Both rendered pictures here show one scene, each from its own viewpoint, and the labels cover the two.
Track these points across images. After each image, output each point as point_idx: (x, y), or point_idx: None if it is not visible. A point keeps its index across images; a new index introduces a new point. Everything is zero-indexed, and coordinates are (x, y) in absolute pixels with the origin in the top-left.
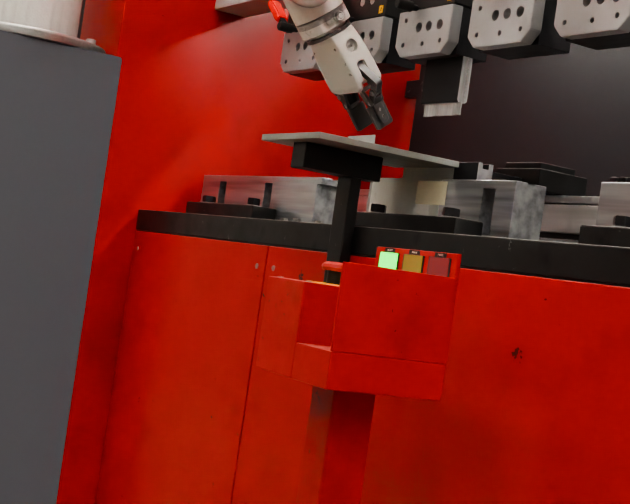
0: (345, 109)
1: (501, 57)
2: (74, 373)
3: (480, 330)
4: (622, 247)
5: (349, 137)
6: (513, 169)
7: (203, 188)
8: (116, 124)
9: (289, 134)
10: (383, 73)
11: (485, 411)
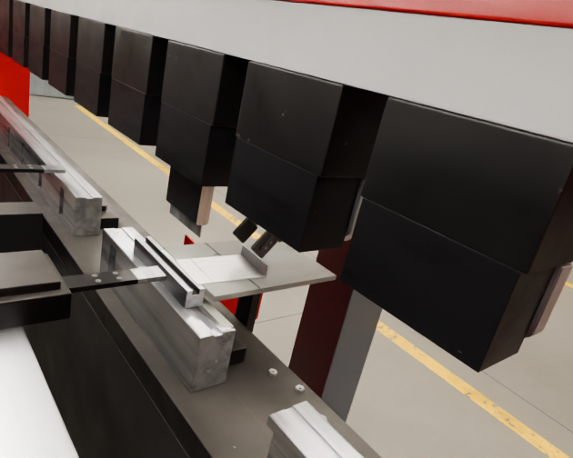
0: (279, 242)
1: (148, 144)
2: (307, 293)
3: None
4: (121, 207)
5: (266, 265)
6: (61, 276)
7: None
8: None
9: (306, 255)
10: (273, 234)
11: None
